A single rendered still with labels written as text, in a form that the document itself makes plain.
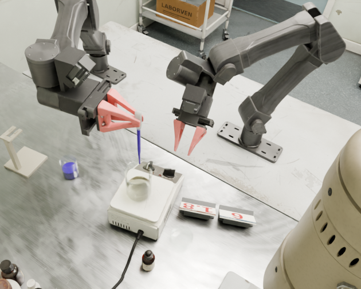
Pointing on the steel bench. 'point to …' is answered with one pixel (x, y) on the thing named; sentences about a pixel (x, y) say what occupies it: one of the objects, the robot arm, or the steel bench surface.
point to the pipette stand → (22, 161)
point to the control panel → (164, 176)
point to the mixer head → (333, 227)
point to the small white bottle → (32, 284)
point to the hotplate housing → (144, 229)
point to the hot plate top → (147, 206)
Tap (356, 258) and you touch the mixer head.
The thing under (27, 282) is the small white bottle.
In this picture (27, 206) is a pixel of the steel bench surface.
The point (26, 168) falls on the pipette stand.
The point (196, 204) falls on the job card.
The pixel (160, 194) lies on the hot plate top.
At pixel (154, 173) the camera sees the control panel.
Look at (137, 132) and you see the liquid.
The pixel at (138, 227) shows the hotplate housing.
